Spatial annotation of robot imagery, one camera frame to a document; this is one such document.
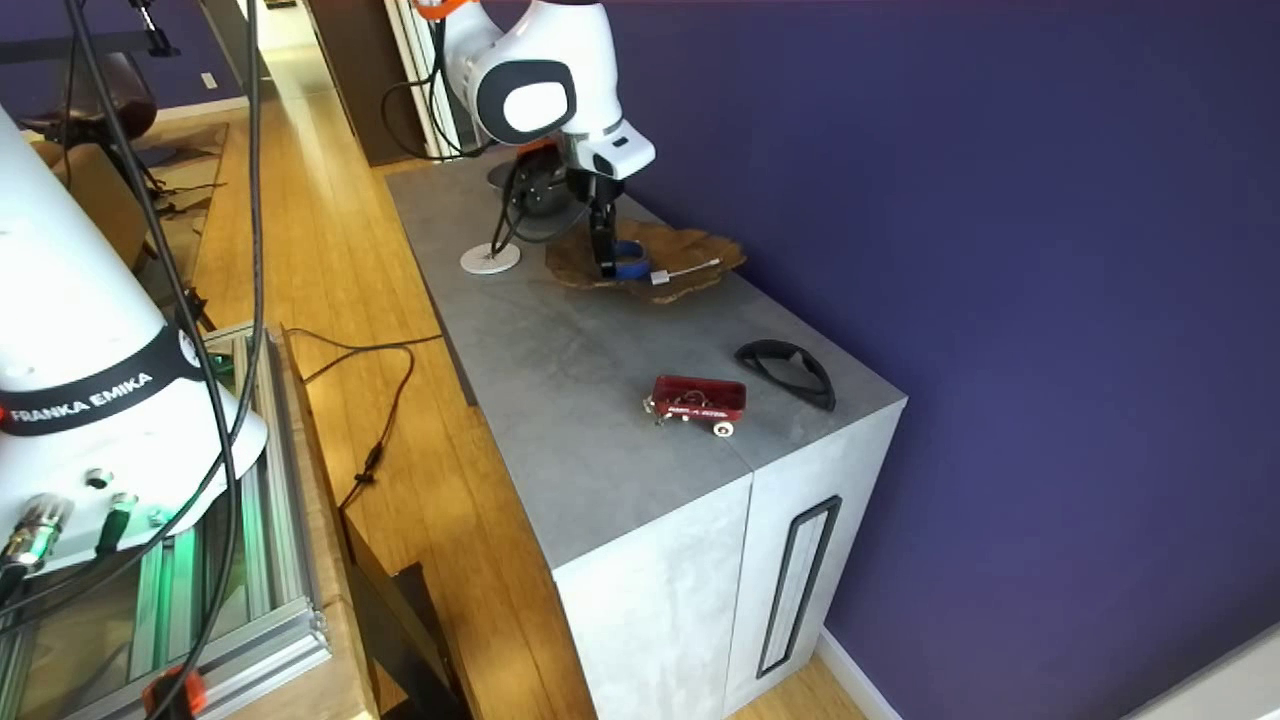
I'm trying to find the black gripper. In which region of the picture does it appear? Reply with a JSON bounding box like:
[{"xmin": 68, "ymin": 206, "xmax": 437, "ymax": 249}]
[{"xmin": 575, "ymin": 148, "xmax": 632, "ymax": 285}]

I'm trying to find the dark metal bowl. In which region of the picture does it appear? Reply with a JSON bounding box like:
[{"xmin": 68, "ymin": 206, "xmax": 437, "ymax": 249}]
[{"xmin": 493, "ymin": 137, "xmax": 597, "ymax": 252}]

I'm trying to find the brown wooden plate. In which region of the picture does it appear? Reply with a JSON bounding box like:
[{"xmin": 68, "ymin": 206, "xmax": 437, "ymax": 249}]
[{"xmin": 542, "ymin": 215, "xmax": 750, "ymax": 307}]

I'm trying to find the red toy wagon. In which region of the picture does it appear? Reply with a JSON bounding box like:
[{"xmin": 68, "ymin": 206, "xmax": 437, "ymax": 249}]
[{"xmin": 641, "ymin": 372, "xmax": 753, "ymax": 444}]

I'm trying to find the grey concrete-look cabinet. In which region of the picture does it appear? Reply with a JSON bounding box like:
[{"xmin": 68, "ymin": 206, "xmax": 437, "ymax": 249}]
[{"xmin": 384, "ymin": 148, "xmax": 912, "ymax": 720}]

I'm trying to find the white baseboard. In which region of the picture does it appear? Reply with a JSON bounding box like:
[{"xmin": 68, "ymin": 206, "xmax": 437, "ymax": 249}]
[{"xmin": 812, "ymin": 624, "xmax": 912, "ymax": 720}]

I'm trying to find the black floor cable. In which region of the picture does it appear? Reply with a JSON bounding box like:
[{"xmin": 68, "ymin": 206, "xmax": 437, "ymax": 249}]
[{"xmin": 285, "ymin": 323, "xmax": 449, "ymax": 516}]

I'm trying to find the black hanging robot cable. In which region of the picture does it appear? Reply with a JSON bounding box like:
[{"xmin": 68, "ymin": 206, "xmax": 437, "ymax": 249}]
[{"xmin": 131, "ymin": 0, "xmax": 271, "ymax": 720}]

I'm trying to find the black cabinet door handle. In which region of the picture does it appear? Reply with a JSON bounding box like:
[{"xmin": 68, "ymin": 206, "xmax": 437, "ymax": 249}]
[{"xmin": 753, "ymin": 492, "xmax": 849, "ymax": 686}]

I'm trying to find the black camera tripod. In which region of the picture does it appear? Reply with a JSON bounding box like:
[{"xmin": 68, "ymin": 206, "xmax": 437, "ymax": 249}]
[{"xmin": 51, "ymin": 0, "xmax": 221, "ymax": 336}]

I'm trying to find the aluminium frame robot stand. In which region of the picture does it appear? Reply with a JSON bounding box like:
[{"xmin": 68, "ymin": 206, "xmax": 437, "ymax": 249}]
[{"xmin": 0, "ymin": 319, "xmax": 332, "ymax": 720}]

